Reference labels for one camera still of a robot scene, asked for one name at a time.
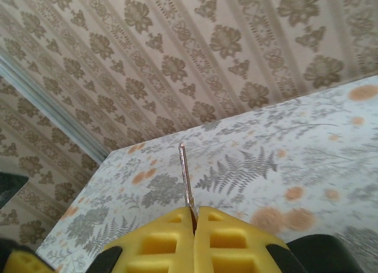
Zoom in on silver metal trim strip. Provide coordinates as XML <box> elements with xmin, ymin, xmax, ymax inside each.
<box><xmin>0</xmin><ymin>56</ymin><xmax>109</xmax><ymax>165</ymax></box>

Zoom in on metal keys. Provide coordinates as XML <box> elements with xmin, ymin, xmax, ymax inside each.
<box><xmin>178</xmin><ymin>142</ymin><xmax>196</xmax><ymax>226</ymax></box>

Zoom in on floral tablecloth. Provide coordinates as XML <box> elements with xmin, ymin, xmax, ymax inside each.
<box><xmin>35</xmin><ymin>74</ymin><xmax>378</xmax><ymax>273</ymax></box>

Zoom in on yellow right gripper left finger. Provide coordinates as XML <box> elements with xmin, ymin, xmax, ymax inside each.
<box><xmin>100</xmin><ymin>207</ymin><xmax>196</xmax><ymax>273</ymax></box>

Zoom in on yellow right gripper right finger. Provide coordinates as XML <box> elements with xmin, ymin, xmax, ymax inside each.
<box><xmin>194</xmin><ymin>206</ymin><xmax>305</xmax><ymax>273</ymax></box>

